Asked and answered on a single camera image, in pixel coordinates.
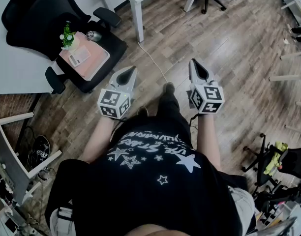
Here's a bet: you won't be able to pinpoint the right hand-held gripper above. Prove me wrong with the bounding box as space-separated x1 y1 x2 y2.
186 59 225 115

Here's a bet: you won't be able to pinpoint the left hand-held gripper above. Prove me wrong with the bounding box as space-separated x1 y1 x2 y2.
97 66 138 119

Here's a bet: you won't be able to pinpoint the person's right forearm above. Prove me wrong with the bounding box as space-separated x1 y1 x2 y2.
195 113 222 172

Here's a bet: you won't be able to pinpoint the person's left forearm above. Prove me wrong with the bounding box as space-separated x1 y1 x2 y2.
79 116 116 163

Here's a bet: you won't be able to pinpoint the person's right black shoe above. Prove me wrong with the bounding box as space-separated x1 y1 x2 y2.
163 82 176 95

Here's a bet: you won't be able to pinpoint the person's black shoe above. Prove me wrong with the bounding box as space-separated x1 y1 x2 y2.
137 106 149 118
163 82 176 95

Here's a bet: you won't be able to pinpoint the pink tray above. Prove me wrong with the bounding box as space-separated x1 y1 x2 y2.
59 31 111 82

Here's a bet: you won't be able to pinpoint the person's left black shoe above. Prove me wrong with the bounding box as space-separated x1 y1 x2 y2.
137 106 149 118

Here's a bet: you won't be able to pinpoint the person's black trousers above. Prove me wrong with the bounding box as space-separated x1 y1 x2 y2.
138 91 193 147

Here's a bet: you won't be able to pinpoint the silver metal cup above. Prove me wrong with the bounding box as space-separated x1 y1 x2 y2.
86 30 103 42

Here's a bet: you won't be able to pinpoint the small green potted plant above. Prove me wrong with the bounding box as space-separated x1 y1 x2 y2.
59 21 80 51

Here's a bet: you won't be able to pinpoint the black mesh office chair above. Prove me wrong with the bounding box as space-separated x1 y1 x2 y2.
1 0 129 95

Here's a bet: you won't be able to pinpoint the black round printed bag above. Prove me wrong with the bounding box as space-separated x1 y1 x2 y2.
27 135 52 167

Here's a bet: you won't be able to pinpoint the white curved table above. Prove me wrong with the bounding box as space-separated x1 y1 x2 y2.
0 0 65 96

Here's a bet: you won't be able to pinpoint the yellow-green cloth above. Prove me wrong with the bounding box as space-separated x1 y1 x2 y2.
263 141 289 177

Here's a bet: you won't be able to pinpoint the person's black star-print shirt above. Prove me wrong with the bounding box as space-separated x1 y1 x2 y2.
44 123 242 236

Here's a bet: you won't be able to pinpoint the white floor cable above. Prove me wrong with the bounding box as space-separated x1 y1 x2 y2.
137 41 169 84

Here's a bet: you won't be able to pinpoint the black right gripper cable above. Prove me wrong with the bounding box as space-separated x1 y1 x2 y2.
188 114 201 130

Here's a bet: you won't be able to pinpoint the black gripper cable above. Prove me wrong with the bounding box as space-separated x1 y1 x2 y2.
110 118 128 144
188 114 201 130

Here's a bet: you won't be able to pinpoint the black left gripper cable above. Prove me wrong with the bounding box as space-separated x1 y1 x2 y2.
110 118 128 144

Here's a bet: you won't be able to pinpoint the white open shelf frame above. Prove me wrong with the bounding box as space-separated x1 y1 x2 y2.
0 111 63 206

